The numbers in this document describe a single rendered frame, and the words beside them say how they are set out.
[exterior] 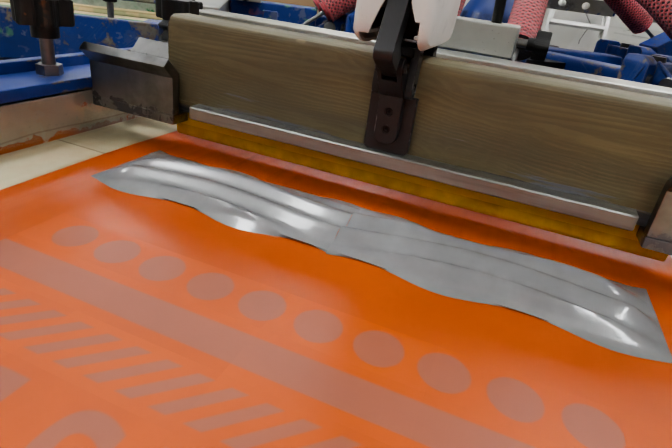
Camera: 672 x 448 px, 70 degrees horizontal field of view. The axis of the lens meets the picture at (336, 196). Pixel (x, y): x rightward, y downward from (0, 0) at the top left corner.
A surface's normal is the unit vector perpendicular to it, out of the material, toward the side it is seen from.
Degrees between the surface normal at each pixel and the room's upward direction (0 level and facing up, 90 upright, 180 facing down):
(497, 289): 37
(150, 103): 90
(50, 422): 0
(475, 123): 90
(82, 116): 90
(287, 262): 0
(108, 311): 0
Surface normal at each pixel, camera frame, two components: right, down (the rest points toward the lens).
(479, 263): -0.07, -0.57
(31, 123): 0.92, 0.25
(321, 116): -0.37, 0.34
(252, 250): 0.12, -0.90
